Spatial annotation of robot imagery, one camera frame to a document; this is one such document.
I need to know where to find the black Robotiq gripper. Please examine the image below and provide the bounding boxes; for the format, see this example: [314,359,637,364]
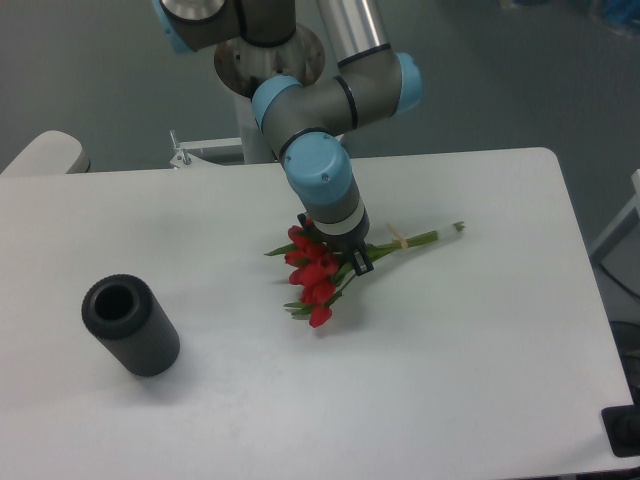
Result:
[297,212,374,276]

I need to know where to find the red tulip bouquet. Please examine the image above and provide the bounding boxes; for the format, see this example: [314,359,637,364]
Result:
[265,221,465,328]

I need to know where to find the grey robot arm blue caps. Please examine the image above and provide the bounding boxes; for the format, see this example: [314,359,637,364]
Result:
[153,1,423,275]

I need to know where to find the black ribbed cylindrical vase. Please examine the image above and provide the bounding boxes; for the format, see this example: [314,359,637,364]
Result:
[81,274,180,377]

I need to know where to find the beige chair back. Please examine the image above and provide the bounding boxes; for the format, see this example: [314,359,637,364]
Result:
[1,130,91,178]

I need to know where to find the black box at table edge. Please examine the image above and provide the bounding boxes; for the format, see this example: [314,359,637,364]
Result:
[601,405,639,458]

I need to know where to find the blue item in clear container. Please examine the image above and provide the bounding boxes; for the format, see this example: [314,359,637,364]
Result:
[566,0,639,38]

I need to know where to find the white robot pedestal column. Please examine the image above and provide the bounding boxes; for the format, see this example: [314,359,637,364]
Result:
[213,24,327,164]

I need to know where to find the white frame at right edge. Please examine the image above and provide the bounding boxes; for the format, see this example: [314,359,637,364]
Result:
[588,170,639,264]

